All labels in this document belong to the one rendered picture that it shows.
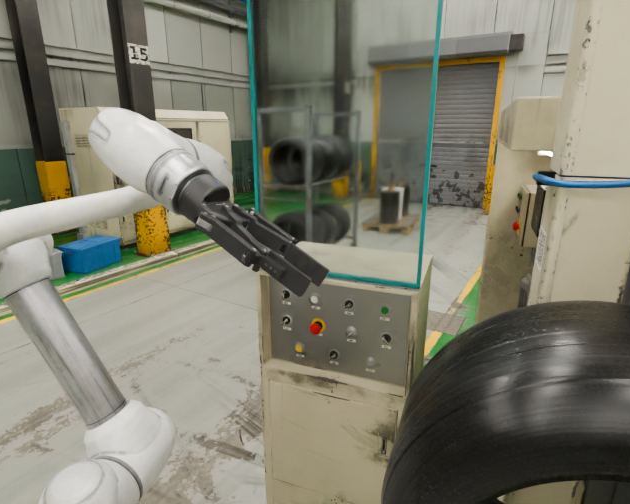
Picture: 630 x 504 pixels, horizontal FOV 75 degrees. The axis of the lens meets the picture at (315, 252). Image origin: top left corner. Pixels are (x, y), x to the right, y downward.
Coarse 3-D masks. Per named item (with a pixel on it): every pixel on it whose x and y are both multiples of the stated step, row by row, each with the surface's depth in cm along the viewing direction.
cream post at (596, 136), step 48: (624, 0) 60; (576, 48) 67; (624, 48) 62; (576, 96) 65; (624, 96) 63; (576, 144) 67; (624, 144) 65; (576, 192) 69; (624, 192) 66; (576, 240) 71; (624, 240) 68; (576, 288) 73; (624, 288) 71
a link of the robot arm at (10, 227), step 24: (216, 168) 77; (120, 192) 80; (0, 216) 74; (24, 216) 74; (48, 216) 75; (72, 216) 77; (96, 216) 79; (120, 216) 82; (0, 240) 74; (24, 240) 76
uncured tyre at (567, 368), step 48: (480, 336) 63; (528, 336) 56; (576, 336) 52; (624, 336) 50; (432, 384) 61; (480, 384) 51; (528, 384) 47; (576, 384) 45; (624, 384) 43; (432, 432) 52; (480, 432) 48; (528, 432) 45; (576, 432) 42; (624, 432) 41; (384, 480) 61; (432, 480) 51; (480, 480) 48; (528, 480) 45; (576, 480) 43; (624, 480) 41
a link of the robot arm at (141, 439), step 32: (0, 256) 90; (32, 256) 96; (0, 288) 92; (32, 288) 95; (32, 320) 95; (64, 320) 99; (64, 352) 97; (64, 384) 98; (96, 384) 100; (96, 416) 100; (128, 416) 102; (160, 416) 112; (96, 448) 98; (128, 448) 99; (160, 448) 105
